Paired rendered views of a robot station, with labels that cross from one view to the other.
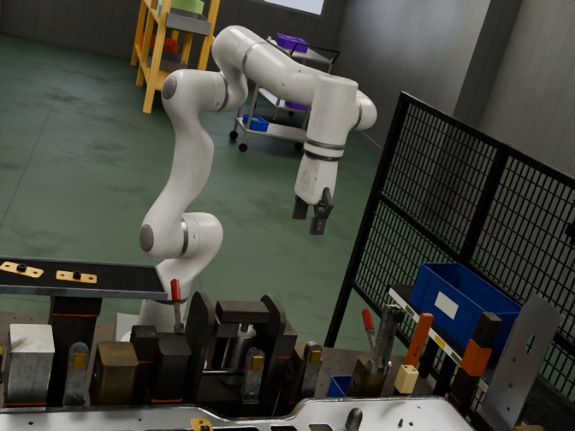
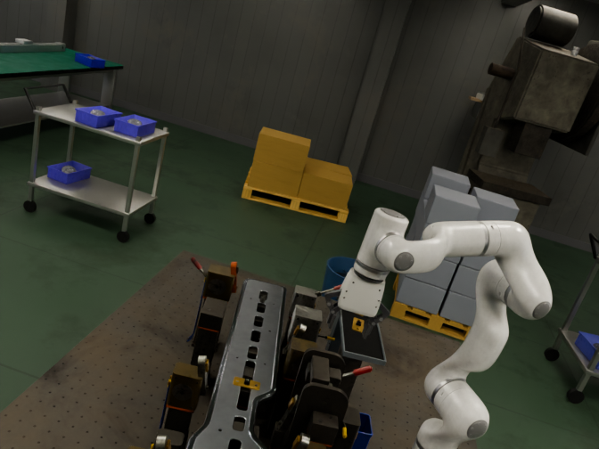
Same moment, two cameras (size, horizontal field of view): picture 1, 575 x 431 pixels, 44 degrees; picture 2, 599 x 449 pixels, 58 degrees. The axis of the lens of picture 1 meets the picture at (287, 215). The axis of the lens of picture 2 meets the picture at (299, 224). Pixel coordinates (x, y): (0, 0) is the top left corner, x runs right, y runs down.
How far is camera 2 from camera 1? 2.14 m
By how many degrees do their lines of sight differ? 103
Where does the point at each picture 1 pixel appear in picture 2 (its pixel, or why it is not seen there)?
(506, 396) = not seen: outside the picture
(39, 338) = (308, 314)
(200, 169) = (468, 341)
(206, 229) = (454, 400)
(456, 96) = not seen: outside the picture
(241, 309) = (314, 363)
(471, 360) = not seen: outside the picture
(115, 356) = (300, 343)
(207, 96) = (493, 281)
